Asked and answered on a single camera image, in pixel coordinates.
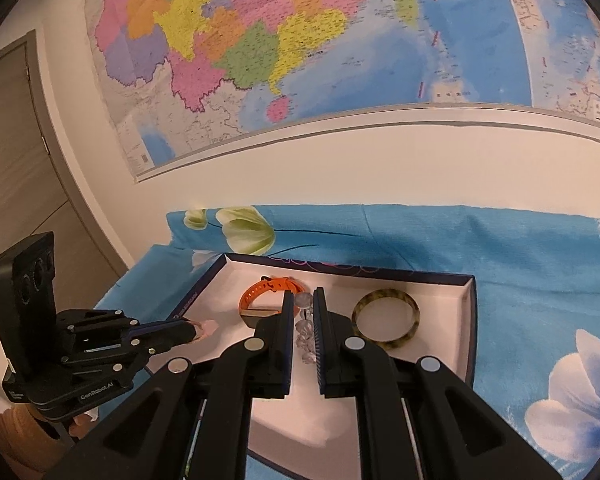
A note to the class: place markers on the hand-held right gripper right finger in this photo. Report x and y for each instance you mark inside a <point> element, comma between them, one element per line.
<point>320,345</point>

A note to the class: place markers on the blue floral bed sheet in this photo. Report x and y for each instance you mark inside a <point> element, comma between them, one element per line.
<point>530,285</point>

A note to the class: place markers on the white box tray dark rim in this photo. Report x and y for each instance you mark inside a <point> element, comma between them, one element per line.
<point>430,310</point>

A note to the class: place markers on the person's left hand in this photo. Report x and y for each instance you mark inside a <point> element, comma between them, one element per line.
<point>85,415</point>

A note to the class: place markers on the tortoiseshell bangle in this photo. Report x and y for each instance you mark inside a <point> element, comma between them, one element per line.
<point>413,330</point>

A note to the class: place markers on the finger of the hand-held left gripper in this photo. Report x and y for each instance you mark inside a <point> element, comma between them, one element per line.
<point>165,344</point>
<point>155,326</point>

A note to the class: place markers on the grey wooden door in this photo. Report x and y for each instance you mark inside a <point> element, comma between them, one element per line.
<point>15,160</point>

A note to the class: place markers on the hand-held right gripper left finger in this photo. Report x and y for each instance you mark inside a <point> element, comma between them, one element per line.
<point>286,350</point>

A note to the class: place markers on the brown wooden furniture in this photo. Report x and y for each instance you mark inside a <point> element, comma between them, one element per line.
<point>10,440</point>

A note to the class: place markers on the colourful wall map poster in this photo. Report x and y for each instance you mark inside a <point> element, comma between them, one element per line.
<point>330,35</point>

